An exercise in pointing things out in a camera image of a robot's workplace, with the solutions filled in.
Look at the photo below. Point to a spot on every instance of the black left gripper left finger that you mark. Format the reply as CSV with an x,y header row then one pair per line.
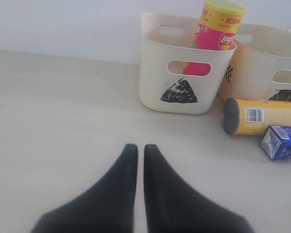
x,y
106,207

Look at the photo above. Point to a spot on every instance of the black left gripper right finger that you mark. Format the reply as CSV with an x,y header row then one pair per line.
x,y
173,206

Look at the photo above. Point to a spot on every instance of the blue white milk carton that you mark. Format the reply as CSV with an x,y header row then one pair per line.
x,y
276,142

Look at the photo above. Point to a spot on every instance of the pink yellow Lays can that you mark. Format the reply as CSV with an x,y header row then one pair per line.
x,y
218,25

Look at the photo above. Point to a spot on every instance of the long yellow chips can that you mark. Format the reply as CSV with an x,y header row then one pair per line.
x,y
252,117

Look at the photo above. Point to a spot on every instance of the cream bin triangle mark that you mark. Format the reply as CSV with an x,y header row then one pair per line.
x,y
174,77

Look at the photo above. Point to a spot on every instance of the cream bin square mark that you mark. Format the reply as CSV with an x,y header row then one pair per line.
x,y
260,68

